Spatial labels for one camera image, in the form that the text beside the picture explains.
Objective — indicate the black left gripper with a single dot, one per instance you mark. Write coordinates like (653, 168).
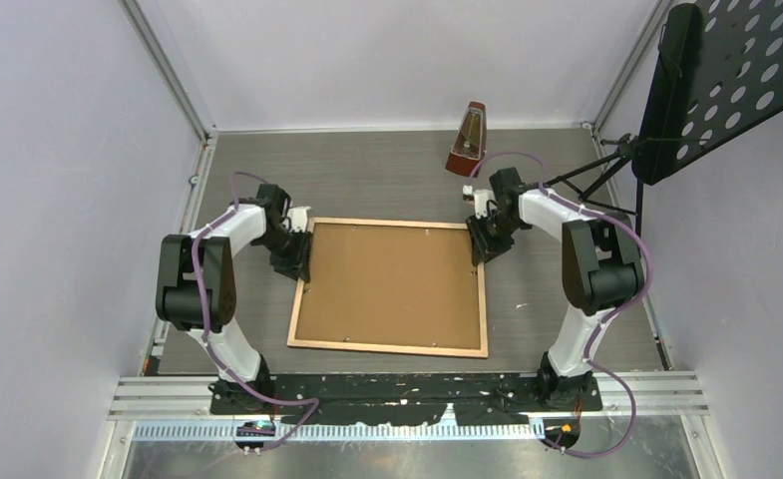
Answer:
(297, 264)

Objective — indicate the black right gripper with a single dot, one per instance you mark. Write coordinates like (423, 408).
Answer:
(484, 248)

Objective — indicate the light wooden picture frame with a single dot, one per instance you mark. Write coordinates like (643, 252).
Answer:
(391, 349)

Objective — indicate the brown cardboard backing board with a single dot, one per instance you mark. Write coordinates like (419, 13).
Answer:
(391, 284)

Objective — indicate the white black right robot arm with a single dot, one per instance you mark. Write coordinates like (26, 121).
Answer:
(601, 270)

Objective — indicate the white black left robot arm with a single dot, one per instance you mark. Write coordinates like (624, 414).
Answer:
(197, 294)

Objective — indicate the brown wooden metronome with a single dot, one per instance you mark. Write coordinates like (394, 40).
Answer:
(469, 147)

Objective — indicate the black perforated music stand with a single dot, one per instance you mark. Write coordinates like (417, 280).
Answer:
(718, 74)

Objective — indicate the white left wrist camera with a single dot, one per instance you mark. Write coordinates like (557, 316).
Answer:
(298, 219)

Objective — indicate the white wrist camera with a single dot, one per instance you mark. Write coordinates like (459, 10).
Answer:
(482, 200)
(298, 219)

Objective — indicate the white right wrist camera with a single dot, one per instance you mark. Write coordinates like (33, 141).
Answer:
(482, 200)

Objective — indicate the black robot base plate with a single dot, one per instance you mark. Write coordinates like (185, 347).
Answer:
(398, 399)

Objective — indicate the aluminium extrusion rail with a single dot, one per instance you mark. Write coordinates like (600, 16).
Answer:
(177, 408)

